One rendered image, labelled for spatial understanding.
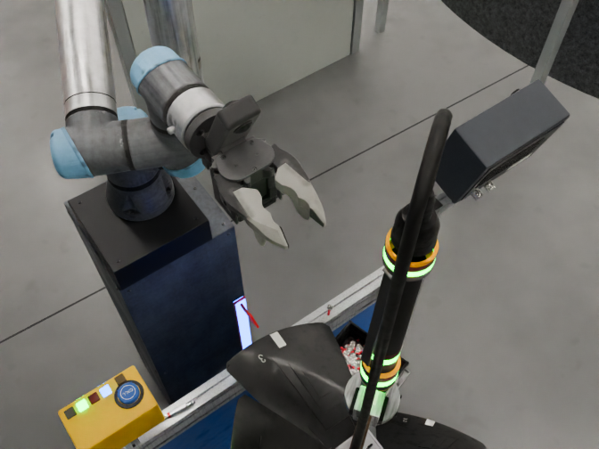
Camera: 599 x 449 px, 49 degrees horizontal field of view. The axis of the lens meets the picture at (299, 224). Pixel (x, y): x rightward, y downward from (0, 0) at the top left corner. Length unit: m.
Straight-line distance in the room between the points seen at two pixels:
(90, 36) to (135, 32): 1.57
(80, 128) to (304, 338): 0.54
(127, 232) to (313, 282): 1.26
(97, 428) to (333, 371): 0.45
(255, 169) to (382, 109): 2.46
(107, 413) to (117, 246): 0.37
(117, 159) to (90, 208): 0.59
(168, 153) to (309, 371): 0.46
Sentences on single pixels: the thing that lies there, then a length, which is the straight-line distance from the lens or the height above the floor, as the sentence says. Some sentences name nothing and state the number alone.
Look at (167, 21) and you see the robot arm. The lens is 1.24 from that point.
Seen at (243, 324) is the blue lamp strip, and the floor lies 1.10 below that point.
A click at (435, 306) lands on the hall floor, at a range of 2.61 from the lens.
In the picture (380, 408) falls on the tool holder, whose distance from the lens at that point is 0.76.
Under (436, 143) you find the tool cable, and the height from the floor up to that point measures 2.00.
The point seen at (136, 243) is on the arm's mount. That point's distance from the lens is 1.46.
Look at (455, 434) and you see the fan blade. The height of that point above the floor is 0.97.
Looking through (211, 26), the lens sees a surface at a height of 0.53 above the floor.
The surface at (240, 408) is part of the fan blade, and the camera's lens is 0.88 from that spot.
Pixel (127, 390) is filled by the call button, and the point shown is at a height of 1.08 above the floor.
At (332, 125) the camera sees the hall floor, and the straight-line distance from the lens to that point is 3.12.
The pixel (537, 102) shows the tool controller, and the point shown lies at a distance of 1.54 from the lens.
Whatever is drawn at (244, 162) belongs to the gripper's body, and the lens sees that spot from 0.78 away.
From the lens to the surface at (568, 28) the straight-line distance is 2.57.
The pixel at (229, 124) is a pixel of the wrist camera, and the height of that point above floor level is 1.75.
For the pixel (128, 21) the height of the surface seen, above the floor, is 0.71.
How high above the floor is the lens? 2.27
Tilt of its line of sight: 55 degrees down
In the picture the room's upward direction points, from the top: straight up
